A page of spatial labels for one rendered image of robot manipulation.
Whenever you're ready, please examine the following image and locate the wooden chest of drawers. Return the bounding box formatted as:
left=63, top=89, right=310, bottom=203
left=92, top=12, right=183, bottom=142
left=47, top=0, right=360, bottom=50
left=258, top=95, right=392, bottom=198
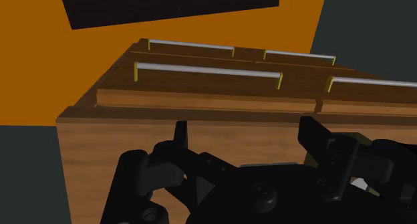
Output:
left=55, top=37, right=417, bottom=224

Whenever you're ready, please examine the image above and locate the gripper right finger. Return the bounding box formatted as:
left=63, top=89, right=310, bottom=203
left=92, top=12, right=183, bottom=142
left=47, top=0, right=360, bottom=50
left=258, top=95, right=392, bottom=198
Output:
left=297, top=115, right=417, bottom=224

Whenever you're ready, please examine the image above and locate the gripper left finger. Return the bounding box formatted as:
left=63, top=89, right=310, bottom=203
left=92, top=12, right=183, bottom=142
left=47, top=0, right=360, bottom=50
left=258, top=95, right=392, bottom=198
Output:
left=99, top=120, right=235, bottom=224

